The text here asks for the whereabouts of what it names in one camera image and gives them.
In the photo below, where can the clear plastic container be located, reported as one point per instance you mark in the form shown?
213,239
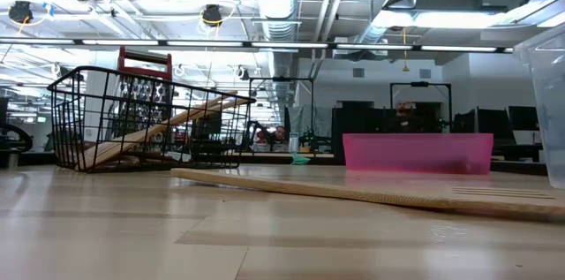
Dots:
552,108

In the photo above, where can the long ceiling light bar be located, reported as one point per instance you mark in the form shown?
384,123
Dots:
287,44

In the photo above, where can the black background monitor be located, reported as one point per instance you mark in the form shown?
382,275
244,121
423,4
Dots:
207,123

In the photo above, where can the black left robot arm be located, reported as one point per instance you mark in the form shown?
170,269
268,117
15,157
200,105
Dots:
4,145

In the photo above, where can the clear plastic bottle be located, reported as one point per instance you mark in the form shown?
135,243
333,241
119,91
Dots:
294,143

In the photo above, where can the light wooden table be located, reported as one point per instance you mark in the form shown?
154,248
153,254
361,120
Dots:
35,159

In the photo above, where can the black background robot arm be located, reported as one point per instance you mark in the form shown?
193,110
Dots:
315,141

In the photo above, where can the light wooden solid spatula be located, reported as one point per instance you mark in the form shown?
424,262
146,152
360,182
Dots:
145,136

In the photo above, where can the light wooden slotted turner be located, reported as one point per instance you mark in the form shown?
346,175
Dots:
353,191

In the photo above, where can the small teal object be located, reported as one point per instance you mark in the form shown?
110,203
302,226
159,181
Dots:
301,160

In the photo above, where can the black background gantry frame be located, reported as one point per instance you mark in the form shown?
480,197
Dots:
419,84

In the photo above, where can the person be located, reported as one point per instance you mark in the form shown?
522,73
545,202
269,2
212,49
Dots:
406,116
279,135

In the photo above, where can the pink plastic bin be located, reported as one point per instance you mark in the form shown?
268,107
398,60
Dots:
419,154

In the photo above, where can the red metal box grater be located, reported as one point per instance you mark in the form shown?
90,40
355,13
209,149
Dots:
143,71

